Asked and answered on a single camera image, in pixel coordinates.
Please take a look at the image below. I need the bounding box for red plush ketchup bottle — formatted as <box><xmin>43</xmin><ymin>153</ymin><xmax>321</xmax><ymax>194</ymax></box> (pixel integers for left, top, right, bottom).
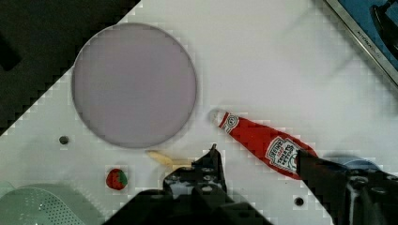
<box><xmin>210</xmin><ymin>110</ymin><xmax>316</xmax><ymax>180</ymax></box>

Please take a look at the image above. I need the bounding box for green perforated colander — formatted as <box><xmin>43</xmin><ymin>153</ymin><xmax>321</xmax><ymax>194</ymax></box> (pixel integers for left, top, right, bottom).
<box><xmin>0</xmin><ymin>182</ymin><xmax>104</xmax><ymax>225</ymax></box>

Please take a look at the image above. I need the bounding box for blue bowl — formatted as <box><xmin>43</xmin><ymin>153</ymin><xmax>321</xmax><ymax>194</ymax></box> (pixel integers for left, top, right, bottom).
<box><xmin>325</xmin><ymin>155</ymin><xmax>380</xmax><ymax>171</ymax></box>

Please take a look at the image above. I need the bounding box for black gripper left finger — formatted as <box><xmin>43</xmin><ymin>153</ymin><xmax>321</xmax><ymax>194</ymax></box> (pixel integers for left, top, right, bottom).
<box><xmin>162</xmin><ymin>143</ymin><xmax>227</xmax><ymax>195</ymax></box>

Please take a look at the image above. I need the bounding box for round grey plate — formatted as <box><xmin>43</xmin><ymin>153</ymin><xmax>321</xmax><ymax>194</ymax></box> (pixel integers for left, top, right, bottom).
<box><xmin>71</xmin><ymin>22</ymin><xmax>197</xmax><ymax>148</ymax></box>

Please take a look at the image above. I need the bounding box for plush peeled banana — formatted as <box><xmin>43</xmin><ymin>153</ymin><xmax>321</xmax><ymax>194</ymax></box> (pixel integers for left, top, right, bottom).
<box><xmin>145</xmin><ymin>150</ymin><xmax>191</xmax><ymax>170</ymax></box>

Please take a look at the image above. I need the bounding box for small red strawberry toy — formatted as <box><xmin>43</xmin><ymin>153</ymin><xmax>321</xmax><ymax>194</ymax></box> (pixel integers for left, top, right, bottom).
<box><xmin>105</xmin><ymin>169</ymin><xmax>128</xmax><ymax>190</ymax></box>

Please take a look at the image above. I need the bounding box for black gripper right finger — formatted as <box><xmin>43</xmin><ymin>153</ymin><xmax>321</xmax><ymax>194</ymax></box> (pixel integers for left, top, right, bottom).
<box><xmin>297</xmin><ymin>150</ymin><xmax>398</xmax><ymax>225</ymax></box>

